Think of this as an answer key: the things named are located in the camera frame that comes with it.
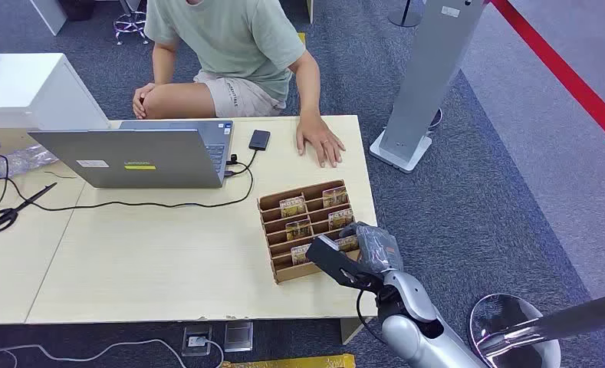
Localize person's left hand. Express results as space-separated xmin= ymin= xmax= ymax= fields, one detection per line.
xmin=295 ymin=113 xmax=347 ymax=169

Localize person's right hand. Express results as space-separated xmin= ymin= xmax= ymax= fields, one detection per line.
xmin=131 ymin=82 xmax=157 ymax=121

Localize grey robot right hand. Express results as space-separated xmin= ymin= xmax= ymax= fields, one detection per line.
xmin=339 ymin=221 xmax=405 ymax=276

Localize hotel key card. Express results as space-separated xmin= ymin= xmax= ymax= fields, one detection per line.
xmin=279 ymin=195 xmax=309 ymax=219
xmin=327 ymin=207 xmax=356 ymax=231
xmin=321 ymin=186 xmax=350 ymax=209
xmin=284 ymin=218 xmax=314 ymax=242
xmin=335 ymin=234 xmax=360 ymax=254
xmin=290 ymin=243 xmax=313 ymax=267

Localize cardboard card holder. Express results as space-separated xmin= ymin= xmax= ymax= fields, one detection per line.
xmin=257 ymin=179 xmax=363 ymax=285

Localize person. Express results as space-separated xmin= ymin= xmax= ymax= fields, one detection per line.
xmin=131 ymin=0 xmax=347 ymax=169

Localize grey laptop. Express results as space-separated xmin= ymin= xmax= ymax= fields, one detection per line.
xmin=28 ymin=120 xmax=235 ymax=190

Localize black portable drive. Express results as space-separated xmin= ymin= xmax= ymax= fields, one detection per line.
xmin=248 ymin=129 xmax=272 ymax=153

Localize chrome chair base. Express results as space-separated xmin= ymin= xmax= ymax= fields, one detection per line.
xmin=112 ymin=0 xmax=150 ymax=46

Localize white cabinet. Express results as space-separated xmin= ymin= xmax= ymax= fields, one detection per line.
xmin=0 ymin=52 xmax=112 ymax=130

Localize silver kiosk stand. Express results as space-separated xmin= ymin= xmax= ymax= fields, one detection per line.
xmin=368 ymin=0 xmax=489 ymax=175

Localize white furniture panel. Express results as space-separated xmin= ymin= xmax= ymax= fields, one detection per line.
xmin=28 ymin=0 xmax=69 ymax=37

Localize chrome stanchion base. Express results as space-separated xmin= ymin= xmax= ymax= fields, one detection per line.
xmin=467 ymin=293 xmax=563 ymax=368

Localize clear plastic bottle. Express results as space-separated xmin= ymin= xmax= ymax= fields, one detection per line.
xmin=0 ymin=143 xmax=60 ymax=180

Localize yellow floor strip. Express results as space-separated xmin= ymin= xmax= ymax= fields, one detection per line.
xmin=220 ymin=353 xmax=357 ymax=368

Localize dark round stand base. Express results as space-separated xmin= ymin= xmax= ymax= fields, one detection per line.
xmin=387 ymin=0 xmax=426 ymax=28

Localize floor socket cover plate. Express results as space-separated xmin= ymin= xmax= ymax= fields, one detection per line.
xmin=223 ymin=320 xmax=255 ymax=354

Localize black scissors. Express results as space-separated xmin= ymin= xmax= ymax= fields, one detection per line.
xmin=0 ymin=182 xmax=59 ymax=234

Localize chrome stanchion pole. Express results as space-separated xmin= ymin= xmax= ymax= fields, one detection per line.
xmin=476 ymin=290 xmax=605 ymax=357

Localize floor power socket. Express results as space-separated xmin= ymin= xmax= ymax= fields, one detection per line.
xmin=181 ymin=324 xmax=215 ymax=358

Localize red barrier belt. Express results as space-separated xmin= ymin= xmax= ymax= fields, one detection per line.
xmin=488 ymin=0 xmax=605 ymax=157

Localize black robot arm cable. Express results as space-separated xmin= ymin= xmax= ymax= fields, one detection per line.
xmin=354 ymin=288 xmax=387 ymax=347

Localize short black drive cable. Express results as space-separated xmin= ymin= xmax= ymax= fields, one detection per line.
xmin=223 ymin=148 xmax=259 ymax=178

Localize long black cable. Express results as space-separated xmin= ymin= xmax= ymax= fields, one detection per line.
xmin=0 ymin=149 xmax=256 ymax=213

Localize white floor cable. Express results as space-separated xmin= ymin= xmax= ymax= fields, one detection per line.
xmin=0 ymin=338 xmax=226 ymax=368

